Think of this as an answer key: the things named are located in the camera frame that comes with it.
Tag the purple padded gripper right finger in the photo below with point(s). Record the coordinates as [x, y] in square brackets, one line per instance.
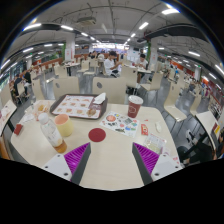
[152, 166]

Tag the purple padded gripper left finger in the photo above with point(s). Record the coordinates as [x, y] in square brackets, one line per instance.
[70, 166]

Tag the clear plastic wrapper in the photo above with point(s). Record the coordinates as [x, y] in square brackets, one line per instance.
[154, 143]

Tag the small red sauce packet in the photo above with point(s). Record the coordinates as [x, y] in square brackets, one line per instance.
[144, 129]

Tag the dark red round coaster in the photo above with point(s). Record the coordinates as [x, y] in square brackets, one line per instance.
[97, 135]

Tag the clear plastic drink bottle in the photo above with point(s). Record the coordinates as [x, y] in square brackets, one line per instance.
[51, 132]

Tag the yellow cup with pink rim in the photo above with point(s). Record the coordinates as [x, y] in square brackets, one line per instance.
[64, 125]

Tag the colourful sticker leaflet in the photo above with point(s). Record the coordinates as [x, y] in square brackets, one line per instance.
[120, 123]

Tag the brown food tray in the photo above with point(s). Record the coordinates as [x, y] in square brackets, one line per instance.
[103, 105]

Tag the printed tray liner paper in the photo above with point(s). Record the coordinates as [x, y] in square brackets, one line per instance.
[77, 106]

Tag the beige chair at right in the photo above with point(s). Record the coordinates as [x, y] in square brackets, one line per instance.
[170, 104]

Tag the red paper cup with lid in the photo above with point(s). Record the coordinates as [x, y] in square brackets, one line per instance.
[134, 104]

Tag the crumpled white napkin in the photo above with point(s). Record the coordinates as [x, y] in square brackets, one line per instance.
[100, 98]

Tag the food wrapper with snack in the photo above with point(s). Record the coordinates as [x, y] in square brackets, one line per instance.
[41, 107]

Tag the small red card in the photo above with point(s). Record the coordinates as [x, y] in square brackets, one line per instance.
[18, 128]

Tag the beige chair behind table left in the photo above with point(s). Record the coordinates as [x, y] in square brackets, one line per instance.
[62, 86]

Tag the beige chair behind table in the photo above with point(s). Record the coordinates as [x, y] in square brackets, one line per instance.
[114, 88]
[62, 86]

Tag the beige chair behind table right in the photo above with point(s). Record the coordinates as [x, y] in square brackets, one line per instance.
[114, 88]

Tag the person in white shirt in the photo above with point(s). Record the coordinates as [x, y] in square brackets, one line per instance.
[110, 65]

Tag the seated person in background right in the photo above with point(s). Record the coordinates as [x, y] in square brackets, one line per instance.
[141, 62]

